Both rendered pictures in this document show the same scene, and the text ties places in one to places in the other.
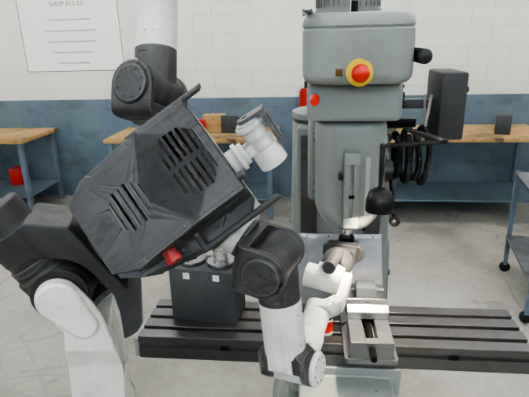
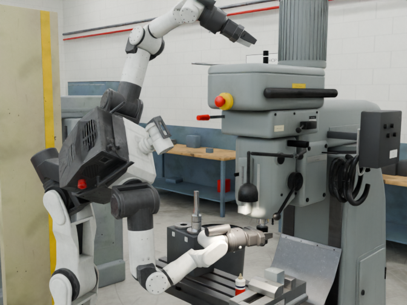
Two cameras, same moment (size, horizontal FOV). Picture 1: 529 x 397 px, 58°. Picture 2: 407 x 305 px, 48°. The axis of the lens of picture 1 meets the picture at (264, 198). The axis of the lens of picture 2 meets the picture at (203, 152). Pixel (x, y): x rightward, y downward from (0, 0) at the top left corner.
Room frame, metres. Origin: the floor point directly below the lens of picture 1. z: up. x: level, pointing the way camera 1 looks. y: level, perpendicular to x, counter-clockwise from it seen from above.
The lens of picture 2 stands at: (-0.20, -1.15, 1.79)
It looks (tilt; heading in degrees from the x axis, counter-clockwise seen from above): 7 degrees down; 38
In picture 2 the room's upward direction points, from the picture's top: straight up
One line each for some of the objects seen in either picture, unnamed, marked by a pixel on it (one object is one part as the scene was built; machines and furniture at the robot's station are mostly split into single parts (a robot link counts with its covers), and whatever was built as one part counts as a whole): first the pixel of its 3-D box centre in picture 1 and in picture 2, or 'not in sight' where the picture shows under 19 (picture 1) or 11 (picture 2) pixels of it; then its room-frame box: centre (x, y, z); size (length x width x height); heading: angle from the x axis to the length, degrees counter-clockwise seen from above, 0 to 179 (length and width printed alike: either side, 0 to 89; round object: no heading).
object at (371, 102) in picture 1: (350, 94); (271, 121); (1.38, -0.25, 1.68); 0.34 x 0.24 x 0.10; 174
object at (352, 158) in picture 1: (351, 190); (245, 185); (1.23, -0.23, 1.45); 0.04 x 0.04 x 0.21; 84
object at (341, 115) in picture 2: not in sight; (329, 121); (1.84, -0.30, 1.66); 0.80 x 0.23 x 0.20; 174
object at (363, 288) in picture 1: (365, 292); (274, 277); (1.33, -0.31, 1.07); 0.06 x 0.05 x 0.06; 84
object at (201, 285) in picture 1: (208, 286); (189, 247); (1.42, 0.20, 1.06); 0.22 x 0.12 x 0.20; 77
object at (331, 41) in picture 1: (352, 46); (267, 88); (1.35, -0.25, 1.81); 0.47 x 0.26 x 0.16; 174
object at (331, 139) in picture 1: (349, 169); (264, 175); (1.34, -0.25, 1.47); 0.21 x 0.19 x 0.32; 84
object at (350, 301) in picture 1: (367, 308); (265, 287); (1.28, -0.30, 1.05); 0.12 x 0.06 x 0.04; 84
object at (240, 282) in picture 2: (326, 317); (240, 286); (1.29, -0.18, 1.01); 0.04 x 0.04 x 0.11
